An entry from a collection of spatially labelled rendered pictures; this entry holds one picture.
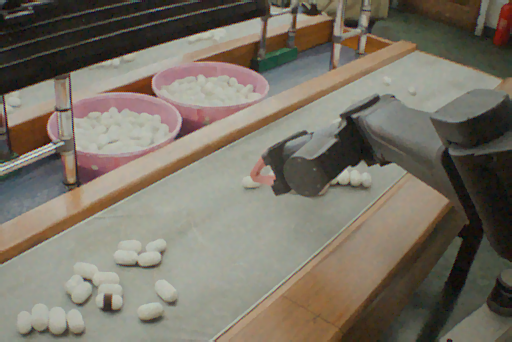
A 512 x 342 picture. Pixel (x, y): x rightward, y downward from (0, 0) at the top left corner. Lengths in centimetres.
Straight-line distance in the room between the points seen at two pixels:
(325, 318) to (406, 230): 24
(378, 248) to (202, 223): 27
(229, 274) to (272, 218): 15
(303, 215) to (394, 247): 16
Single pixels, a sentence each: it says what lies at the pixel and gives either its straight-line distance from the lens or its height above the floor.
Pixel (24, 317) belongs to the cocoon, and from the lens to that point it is 69.
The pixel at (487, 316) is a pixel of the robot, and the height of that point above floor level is 47.
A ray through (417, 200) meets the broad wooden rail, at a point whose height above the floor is 76.
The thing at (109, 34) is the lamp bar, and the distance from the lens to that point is 59.
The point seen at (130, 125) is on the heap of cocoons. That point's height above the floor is 74.
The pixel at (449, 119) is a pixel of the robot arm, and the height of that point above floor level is 112.
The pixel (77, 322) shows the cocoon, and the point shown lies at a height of 76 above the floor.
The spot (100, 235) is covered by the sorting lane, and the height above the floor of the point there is 74.
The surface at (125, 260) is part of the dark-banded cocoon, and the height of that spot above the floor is 75.
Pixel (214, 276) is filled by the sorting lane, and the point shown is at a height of 74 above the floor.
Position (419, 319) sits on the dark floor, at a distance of 183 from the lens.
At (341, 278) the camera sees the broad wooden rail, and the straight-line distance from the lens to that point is 73.
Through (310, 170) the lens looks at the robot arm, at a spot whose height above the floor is 91.
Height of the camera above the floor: 125
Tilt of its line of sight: 31 degrees down
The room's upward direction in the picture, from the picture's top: 5 degrees clockwise
